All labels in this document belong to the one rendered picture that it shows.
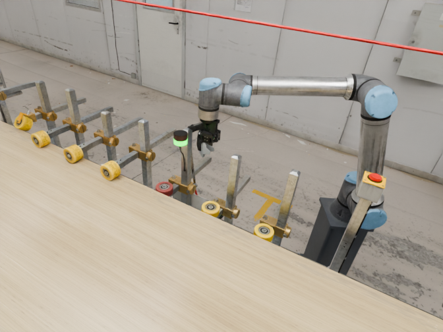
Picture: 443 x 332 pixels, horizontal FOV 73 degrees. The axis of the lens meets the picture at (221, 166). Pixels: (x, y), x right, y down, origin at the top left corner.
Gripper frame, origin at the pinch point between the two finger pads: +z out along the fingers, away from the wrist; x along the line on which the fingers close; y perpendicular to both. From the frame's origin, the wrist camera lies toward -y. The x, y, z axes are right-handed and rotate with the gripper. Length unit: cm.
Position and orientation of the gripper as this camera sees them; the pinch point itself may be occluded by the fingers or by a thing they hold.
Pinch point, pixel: (202, 154)
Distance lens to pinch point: 144.1
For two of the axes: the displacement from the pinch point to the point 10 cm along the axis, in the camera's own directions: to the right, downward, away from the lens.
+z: -0.8, 8.3, 5.6
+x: 4.8, -4.6, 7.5
